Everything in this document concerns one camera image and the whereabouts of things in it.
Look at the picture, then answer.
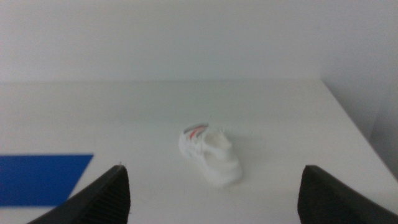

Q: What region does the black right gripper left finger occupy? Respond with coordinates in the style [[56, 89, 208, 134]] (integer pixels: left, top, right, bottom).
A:
[[27, 164, 131, 224]]

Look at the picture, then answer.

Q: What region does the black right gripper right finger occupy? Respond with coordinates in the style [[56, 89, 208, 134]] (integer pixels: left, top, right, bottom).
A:
[[297, 165, 398, 224]]

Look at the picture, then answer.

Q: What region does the white sneaker with red stripes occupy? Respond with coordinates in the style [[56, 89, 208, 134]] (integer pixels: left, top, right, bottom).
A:
[[178, 123, 244, 188]]

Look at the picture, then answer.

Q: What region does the blue rectangular mat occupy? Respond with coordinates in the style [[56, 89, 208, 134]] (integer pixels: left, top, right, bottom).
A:
[[0, 154, 95, 207]]

